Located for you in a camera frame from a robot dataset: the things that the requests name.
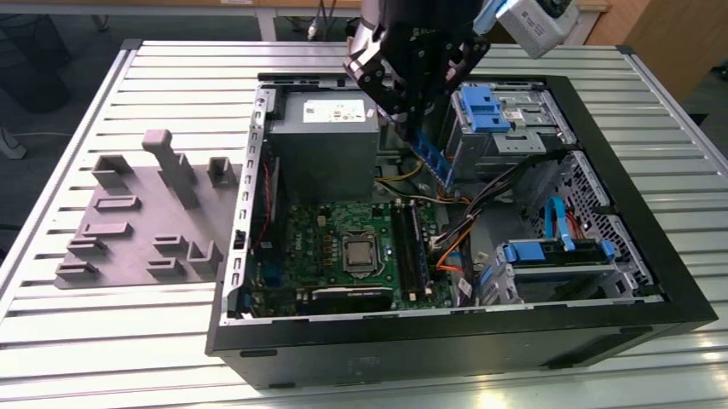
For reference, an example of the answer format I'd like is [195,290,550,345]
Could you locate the green motherboard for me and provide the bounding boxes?
[248,199,455,314]

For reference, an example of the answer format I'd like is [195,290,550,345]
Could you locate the grey metal disk bay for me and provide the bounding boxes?
[493,238,666,306]

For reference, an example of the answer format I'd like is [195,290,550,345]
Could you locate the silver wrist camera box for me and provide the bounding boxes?
[493,0,582,60]

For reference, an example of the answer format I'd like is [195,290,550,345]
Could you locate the black RAM slot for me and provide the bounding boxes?
[402,200,423,299]
[391,200,415,300]

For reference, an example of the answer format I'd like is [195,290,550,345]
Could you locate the silver CPU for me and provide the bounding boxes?
[346,241,375,264]

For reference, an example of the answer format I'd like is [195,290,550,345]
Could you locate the orange wire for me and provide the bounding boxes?
[434,238,474,274]

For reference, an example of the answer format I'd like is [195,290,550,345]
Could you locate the blue plastic drive latch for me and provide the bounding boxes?
[461,84,513,134]

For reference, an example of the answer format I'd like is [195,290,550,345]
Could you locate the wooden cabinet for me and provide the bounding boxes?
[587,0,728,102]

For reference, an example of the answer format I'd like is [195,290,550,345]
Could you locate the black cable bundle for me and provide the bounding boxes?
[434,151,570,251]

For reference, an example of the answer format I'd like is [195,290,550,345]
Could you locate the hard disk in blue carrier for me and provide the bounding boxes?
[499,238,617,268]

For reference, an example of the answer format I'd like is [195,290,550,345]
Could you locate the grey power supply unit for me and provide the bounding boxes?
[266,91,380,204]

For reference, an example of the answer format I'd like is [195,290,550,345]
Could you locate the grey parts rack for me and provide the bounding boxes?
[52,129,243,291]

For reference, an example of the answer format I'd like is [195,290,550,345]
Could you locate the black open PC case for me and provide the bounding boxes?
[203,72,718,391]

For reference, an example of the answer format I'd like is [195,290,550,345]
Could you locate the CPU socket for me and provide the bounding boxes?
[339,229,380,279]

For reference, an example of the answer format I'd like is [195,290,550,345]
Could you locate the grey metal drive cage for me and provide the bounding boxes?
[445,83,577,182]

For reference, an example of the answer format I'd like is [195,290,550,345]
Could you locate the black graphics card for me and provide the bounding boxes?
[310,285,394,314]

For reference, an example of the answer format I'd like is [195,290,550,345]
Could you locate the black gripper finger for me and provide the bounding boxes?
[418,38,491,142]
[342,23,426,142]

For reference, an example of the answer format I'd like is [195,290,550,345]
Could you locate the white furniture leg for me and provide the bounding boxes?
[0,124,28,161]

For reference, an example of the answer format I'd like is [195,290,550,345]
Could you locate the yellow and black wires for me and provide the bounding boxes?
[372,127,427,185]

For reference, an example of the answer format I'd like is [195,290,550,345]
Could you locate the blue flat data cable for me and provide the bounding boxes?
[475,262,497,300]
[543,196,575,252]

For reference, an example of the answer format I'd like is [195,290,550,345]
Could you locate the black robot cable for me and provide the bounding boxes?
[308,0,338,43]

